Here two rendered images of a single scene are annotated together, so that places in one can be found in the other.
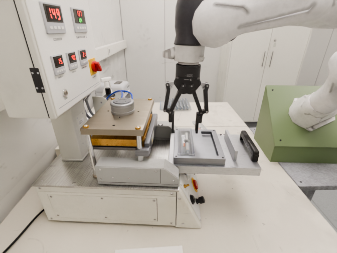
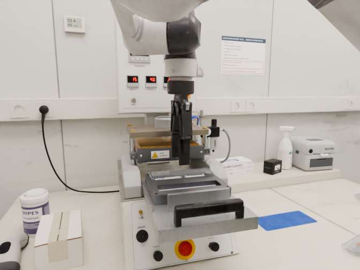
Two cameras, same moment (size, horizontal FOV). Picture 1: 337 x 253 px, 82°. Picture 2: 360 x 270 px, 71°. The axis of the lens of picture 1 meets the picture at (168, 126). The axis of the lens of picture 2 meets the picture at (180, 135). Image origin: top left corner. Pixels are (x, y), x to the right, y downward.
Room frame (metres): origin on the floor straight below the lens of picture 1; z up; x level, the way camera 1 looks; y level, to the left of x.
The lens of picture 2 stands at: (0.39, -0.74, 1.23)
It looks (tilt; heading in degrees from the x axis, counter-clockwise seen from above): 9 degrees down; 72
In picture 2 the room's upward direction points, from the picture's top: straight up
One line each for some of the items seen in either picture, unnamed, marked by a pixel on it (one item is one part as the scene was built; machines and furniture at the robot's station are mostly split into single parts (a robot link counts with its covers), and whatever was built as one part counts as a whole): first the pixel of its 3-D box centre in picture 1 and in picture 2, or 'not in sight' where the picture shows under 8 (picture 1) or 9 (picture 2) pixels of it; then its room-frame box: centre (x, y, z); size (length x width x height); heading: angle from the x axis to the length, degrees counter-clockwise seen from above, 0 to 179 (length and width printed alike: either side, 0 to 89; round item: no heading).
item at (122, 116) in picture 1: (116, 115); (169, 132); (0.64, 0.19, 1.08); 0.31 x 0.24 x 0.13; 177
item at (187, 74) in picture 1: (187, 79); (180, 96); (0.61, -0.06, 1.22); 0.08 x 0.08 x 0.09
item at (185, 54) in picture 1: (182, 52); (185, 70); (0.63, -0.04, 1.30); 0.13 x 0.12 x 0.05; 178
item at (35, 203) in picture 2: not in sight; (36, 211); (0.16, 0.20, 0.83); 0.09 x 0.09 x 0.15
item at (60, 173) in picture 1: (119, 154); (164, 172); (0.62, 0.19, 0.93); 0.46 x 0.35 x 0.01; 87
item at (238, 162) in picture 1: (209, 147); (189, 195); (0.60, -0.15, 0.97); 0.30 x 0.22 x 0.08; 87
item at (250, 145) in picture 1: (248, 144); (209, 211); (0.60, -0.29, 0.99); 0.15 x 0.02 x 0.04; 177
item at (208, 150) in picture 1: (196, 144); (185, 184); (0.61, -0.10, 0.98); 0.20 x 0.17 x 0.03; 177
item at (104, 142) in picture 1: (125, 121); (167, 139); (0.63, 0.15, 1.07); 0.22 x 0.17 x 0.10; 177
